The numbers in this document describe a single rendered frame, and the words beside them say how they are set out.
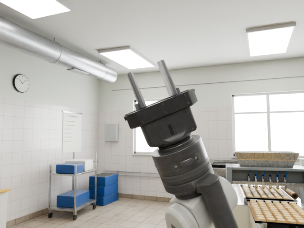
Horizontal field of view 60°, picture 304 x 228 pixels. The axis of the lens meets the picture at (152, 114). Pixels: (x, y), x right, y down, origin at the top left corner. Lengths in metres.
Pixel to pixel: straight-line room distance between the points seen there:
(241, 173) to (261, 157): 0.24
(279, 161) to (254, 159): 0.22
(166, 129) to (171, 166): 0.06
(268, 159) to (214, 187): 2.31
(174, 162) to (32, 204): 5.09
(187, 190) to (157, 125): 0.11
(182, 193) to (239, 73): 5.50
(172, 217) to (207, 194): 0.07
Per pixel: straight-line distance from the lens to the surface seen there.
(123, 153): 6.51
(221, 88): 5.86
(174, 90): 0.43
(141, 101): 0.42
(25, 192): 5.28
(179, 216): 0.44
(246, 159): 2.69
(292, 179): 2.81
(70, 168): 5.03
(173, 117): 0.42
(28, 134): 5.20
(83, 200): 5.45
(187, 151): 0.41
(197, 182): 0.43
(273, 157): 2.71
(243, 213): 2.73
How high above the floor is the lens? 1.47
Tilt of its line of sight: 5 degrees up
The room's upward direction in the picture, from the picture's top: straight up
